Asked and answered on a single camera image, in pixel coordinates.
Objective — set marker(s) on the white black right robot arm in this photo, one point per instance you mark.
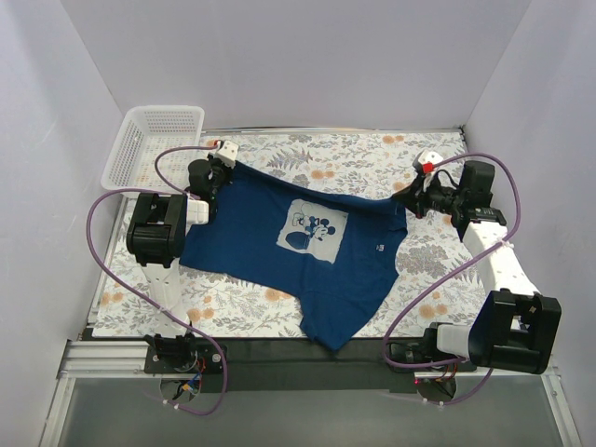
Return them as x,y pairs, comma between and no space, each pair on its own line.
516,327

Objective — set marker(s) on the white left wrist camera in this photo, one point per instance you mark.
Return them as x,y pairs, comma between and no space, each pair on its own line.
226,151

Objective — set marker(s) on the blue printed t-shirt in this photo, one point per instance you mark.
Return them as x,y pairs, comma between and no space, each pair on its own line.
335,253

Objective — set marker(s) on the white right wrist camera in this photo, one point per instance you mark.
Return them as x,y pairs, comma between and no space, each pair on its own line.
425,164

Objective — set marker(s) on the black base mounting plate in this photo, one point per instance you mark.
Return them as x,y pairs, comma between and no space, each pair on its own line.
213,367

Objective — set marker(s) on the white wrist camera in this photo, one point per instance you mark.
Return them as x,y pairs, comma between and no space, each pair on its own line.
425,164
226,151

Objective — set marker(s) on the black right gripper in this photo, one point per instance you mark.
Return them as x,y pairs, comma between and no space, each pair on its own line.
420,198

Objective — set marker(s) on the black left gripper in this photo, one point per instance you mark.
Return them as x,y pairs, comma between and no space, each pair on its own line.
215,172

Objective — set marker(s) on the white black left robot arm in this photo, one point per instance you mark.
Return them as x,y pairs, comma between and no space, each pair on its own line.
156,238

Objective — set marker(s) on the white plastic basket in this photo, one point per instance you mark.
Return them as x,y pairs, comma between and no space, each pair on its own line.
145,133

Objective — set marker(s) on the floral table cloth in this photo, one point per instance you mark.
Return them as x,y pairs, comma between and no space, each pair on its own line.
371,165

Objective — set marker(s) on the aluminium frame rail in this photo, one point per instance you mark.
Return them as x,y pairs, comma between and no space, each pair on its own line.
137,356

